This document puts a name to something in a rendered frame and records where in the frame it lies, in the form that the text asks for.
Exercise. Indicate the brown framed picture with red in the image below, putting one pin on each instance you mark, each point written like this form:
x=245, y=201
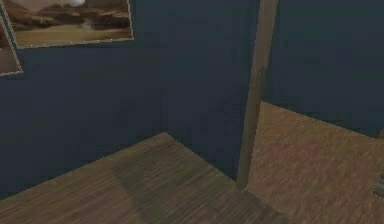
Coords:
x=6, y=56

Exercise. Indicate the brown landscape framed picture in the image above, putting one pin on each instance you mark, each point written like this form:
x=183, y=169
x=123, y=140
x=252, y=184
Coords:
x=70, y=23

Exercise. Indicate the brown wooden door frame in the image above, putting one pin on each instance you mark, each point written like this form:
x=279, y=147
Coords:
x=258, y=90

